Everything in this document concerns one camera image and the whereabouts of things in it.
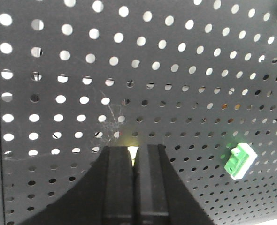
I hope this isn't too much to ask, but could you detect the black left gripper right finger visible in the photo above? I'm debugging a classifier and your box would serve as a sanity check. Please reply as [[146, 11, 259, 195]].
[[134, 144, 213, 225]]

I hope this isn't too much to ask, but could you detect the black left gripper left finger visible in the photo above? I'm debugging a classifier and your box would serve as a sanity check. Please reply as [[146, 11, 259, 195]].
[[23, 146, 134, 225]]

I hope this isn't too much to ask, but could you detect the black perforated pegboard panel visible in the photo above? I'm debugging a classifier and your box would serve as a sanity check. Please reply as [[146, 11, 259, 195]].
[[0, 0, 277, 225]]

